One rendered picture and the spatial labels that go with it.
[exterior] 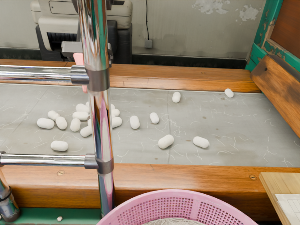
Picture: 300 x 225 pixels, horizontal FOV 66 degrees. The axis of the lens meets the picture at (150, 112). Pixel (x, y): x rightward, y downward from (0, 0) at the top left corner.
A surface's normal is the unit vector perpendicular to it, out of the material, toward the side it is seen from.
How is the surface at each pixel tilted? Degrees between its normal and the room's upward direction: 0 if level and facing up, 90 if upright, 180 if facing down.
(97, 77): 90
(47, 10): 98
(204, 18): 90
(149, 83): 45
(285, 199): 0
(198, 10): 90
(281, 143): 0
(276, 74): 67
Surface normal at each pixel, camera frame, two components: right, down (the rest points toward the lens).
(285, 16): -1.00, -0.04
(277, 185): 0.06, -0.82
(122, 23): 0.01, 0.58
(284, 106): -0.89, -0.37
